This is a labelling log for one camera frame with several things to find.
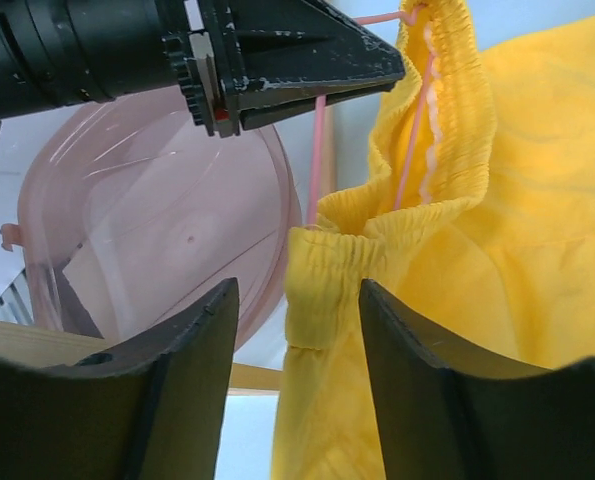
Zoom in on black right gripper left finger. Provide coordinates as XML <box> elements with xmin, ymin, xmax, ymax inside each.
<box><xmin>0</xmin><ymin>279</ymin><xmax>239</xmax><ymax>479</ymax></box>

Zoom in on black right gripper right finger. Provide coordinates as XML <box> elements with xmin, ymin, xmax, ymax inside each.
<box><xmin>359</xmin><ymin>280</ymin><xmax>595</xmax><ymax>479</ymax></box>

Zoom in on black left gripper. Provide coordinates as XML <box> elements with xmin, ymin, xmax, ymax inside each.
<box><xmin>161</xmin><ymin>0</ymin><xmax>405</xmax><ymax>138</ymax></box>

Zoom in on pink wire hanger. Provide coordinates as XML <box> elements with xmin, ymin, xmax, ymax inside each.
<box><xmin>306</xmin><ymin>3</ymin><xmax>436</xmax><ymax>228</ymax></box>

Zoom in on yellow shorts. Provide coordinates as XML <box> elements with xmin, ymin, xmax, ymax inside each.
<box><xmin>271</xmin><ymin>1</ymin><xmax>595</xmax><ymax>479</ymax></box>

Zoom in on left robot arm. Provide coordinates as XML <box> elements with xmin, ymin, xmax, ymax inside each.
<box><xmin>0</xmin><ymin>0</ymin><xmax>405</xmax><ymax>137</ymax></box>

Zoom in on wooden clothes rack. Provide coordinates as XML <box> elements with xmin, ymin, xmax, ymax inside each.
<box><xmin>0</xmin><ymin>107</ymin><xmax>334</xmax><ymax>377</ymax></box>

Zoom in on pink translucent plastic basin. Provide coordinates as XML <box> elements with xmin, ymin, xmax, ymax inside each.
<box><xmin>2</xmin><ymin>88</ymin><xmax>301</xmax><ymax>346</ymax></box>

